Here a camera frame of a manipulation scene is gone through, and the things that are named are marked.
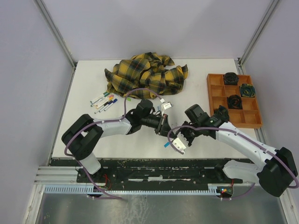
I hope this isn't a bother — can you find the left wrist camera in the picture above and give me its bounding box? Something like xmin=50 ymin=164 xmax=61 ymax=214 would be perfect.
xmin=161 ymin=102 xmax=173 ymax=111

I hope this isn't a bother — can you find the aluminium frame post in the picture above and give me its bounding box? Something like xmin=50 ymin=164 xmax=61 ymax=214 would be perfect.
xmin=235 ymin=0 xmax=282 ymax=75
xmin=32 ymin=0 xmax=78 ymax=70

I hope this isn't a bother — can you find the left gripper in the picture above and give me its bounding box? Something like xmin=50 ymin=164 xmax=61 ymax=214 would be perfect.
xmin=141 ymin=113 xmax=175 ymax=139

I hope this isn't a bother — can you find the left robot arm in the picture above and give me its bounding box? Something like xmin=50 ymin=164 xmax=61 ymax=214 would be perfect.
xmin=61 ymin=99 xmax=172 ymax=182

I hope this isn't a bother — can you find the orange compartment tray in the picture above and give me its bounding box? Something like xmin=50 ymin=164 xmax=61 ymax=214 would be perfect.
xmin=206 ymin=74 xmax=263 ymax=129

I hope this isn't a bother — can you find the dark green rolled sock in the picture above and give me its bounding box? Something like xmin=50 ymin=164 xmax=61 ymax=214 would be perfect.
xmin=214 ymin=105 xmax=229 ymax=122

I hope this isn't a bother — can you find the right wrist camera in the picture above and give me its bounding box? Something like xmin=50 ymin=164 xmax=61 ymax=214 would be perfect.
xmin=172 ymin=137 xmax=188 ymax=154

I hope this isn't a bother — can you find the yellow plaid cloth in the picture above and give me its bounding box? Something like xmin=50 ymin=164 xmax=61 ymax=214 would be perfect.
xmin=104 ymin=52 xmax=189 ymax=99

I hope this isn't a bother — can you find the black orange rolled sock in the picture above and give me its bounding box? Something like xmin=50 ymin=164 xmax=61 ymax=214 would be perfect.
xmin=227 ymin=95 xmax=242 ymax=110

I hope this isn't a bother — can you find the light blue cable duct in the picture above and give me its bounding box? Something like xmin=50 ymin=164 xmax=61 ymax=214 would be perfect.
xmin=44 ymin=184 xmax=232 ymax=194

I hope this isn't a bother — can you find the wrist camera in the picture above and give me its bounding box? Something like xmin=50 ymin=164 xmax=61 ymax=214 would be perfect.
xmin=172 ymin=137 xmax=188 ymax=154
xmin=161 ymin=102 xmax=173 ymax=111

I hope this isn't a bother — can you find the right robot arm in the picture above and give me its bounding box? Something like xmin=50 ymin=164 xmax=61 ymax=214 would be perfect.
xmin=177 ymin=104 xmax=299 ymax=197

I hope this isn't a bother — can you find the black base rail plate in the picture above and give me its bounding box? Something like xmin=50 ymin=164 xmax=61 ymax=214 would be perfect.
xmin=77 ymin=158 xmax=248 ymax=190

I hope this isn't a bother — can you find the teal yellow rolled sock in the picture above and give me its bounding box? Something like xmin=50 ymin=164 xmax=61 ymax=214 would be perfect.
xmin=239 ymin=84 xmax=256 ymax=98

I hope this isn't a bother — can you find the pink cap pen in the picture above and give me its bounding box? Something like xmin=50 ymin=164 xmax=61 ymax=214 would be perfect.
xmin=94 ymin=94 xmax=114 ymax=108

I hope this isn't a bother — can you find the left aluminium frame post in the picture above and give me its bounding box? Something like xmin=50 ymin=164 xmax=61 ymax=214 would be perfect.
xmin=32 ymin=0 xmax=78 ymax=70

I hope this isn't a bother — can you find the right aluminium frame post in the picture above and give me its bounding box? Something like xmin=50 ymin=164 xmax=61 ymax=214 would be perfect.
xmin=235 ymin=0 xmax=282 ymax=75

